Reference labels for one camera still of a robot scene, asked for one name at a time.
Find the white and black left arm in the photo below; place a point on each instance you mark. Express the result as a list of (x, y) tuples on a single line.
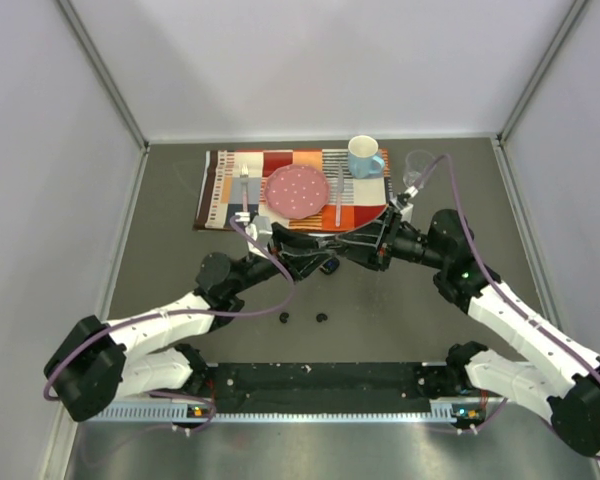
[(155, 340)]

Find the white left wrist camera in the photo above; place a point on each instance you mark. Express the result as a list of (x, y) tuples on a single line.
[(257, 227)]

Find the clear drinking glass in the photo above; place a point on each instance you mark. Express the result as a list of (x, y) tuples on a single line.
[(417, 168)]

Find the colourful patchwork placemat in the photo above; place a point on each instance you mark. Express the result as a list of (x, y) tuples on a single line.
[(221, 197)]

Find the glossy black charging case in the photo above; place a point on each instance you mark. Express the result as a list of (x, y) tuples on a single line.
[(330, 266)]

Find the pink dotted plate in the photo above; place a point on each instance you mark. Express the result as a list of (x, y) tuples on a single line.
[(296, 192)]

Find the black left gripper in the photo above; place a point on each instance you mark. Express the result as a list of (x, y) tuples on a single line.
[(299, 254)]

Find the light blue mug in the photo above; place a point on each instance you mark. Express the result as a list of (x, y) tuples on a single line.
[(364, 157)]

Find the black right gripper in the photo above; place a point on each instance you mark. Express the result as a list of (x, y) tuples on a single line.
[(373, 246)]

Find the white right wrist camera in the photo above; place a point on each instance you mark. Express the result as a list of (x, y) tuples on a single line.
[(402, 203)]

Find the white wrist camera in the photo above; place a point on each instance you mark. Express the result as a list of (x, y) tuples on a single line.
[(402, 203), (257, 227)]

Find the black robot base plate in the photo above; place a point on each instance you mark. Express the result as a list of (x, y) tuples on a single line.
[(332, 388)]

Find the aluminium frame rail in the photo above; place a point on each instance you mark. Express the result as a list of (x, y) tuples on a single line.
[(87, 387)]

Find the knife with pink handle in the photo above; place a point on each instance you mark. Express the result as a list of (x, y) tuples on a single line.
[(339, 194)]

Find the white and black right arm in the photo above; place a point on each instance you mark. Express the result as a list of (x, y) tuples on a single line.
[(561, 383)]

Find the fork with pink handle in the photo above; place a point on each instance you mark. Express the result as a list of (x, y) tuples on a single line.
[(244, 178)]

